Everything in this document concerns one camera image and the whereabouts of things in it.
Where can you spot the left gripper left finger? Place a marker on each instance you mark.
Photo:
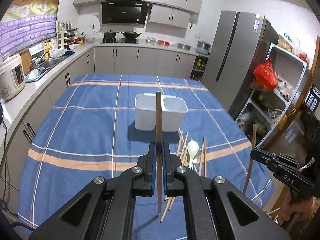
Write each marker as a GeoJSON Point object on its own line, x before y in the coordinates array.
{"type": "Point", "coordinates": [104, 208]}

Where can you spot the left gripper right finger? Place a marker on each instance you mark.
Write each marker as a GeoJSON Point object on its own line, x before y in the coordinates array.
{"type": "Point", "coordinates": [214, 208]}

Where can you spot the wooden chopstick four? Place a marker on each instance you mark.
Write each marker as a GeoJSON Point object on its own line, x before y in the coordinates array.
{"type": "Point", "coordinates": [254, 138]}

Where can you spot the cream plastic spoon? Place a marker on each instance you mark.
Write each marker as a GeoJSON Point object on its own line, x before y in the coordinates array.
{"type": "Point", "coordinates": [193, 148]}

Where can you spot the wooden chopstick three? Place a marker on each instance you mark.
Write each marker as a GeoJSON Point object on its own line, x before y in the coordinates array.
{"type": "Point", "coordinates": [182, 155]}

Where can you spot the wooden chopstick five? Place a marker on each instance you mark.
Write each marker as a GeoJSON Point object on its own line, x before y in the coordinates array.
{"type": "Point", "coordinates": [205, 156]}

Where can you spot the wooden chopstick two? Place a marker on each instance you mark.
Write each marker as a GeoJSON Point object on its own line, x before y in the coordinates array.
{"type": "Point", "coordinates": [179, 143]}

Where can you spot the wooden chopstick one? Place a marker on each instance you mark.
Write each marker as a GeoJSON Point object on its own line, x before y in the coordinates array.
{"type": "Point", "coordinates": [159, 150]}

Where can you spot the wooden chopstick six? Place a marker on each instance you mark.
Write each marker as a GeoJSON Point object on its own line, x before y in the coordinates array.
{"type": "Point", "coordinates": [201, 160]}

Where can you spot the kitchen sink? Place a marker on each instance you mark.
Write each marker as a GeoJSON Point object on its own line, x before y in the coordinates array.
{"type": "Point", "coordinates": [37, 73]}

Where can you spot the person right hand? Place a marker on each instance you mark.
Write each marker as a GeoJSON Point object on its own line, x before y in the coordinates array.
{"type": "Point", "coordinates": [304, 207]}

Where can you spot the metal storage rack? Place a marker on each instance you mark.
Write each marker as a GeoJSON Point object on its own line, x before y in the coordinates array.
{"type": "Point", "coordinates": [270, 110]}

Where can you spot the blue plaid tablecloth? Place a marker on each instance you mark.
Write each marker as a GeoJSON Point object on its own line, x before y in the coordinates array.
{"type": "Point", "coordinates": [90, 132]}

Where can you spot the red plastic bag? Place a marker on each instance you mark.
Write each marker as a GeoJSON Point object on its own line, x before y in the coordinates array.
{"type": "Point", "coordinates": [265, 76]}

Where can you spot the grey lower cabinets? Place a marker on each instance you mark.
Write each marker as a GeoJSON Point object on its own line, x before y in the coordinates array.
{"type": "Point", "coordinates": [26, 111]}

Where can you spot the grey refrigerator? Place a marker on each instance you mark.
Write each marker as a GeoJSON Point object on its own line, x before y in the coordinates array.
{"type": "Point", "coordinates": [241, 42]}

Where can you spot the steel steamer pot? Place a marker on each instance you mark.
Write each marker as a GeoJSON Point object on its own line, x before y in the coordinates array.
{"type": "Point", "coordinates": [203, 47]}

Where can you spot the white rice cooker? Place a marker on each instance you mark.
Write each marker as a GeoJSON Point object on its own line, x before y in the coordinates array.
{"type": "Point", "coordinates": [12, 76]}

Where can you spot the wooden cutting board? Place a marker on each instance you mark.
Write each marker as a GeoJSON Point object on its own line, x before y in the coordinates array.
{"type": "Point", "coordinates": [26, 61]}

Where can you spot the black cooking pot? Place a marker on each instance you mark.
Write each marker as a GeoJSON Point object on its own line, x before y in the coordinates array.
{"type": "Point", "coordinates": [109, 36]}

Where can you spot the black wok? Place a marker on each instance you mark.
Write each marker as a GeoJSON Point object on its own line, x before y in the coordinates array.
{"type": "Point", "coordinates": [131, 35]}

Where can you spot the black range hood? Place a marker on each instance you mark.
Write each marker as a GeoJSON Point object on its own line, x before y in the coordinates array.
{"type": "Point", "coordinates": [124, 12]}

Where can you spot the wall mural poster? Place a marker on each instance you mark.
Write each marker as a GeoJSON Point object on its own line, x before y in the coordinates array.
{"type": "Point", "coordinates": [27, 22]}

